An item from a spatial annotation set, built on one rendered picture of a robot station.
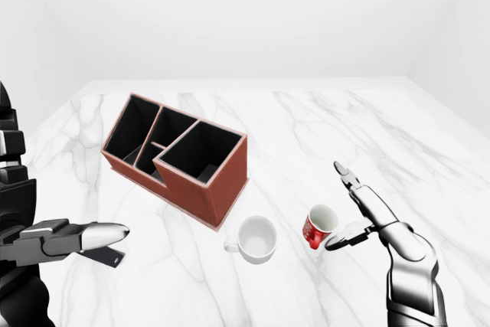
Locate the red mug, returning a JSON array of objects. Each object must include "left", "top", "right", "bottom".
[{"left": 302, "top": 204, "right": 340, "bottom": 250}]

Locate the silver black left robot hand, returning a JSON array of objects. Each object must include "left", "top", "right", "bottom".
[{"left": 0, "top": 218, "right": 131, "bottom": 270}]

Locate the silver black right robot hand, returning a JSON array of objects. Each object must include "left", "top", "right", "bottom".
[{"left": 324, "top": 161, "right": 439, "bottom": 276}]

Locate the white mug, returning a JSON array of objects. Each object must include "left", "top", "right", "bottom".
[{"left": 224, "top": 214, "right": 278, "bottom": 266}]

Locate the red-brown desk caddy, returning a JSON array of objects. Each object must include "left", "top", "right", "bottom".
[{"left": 100, "top": 92, "right": 250, "bottom": 233}]

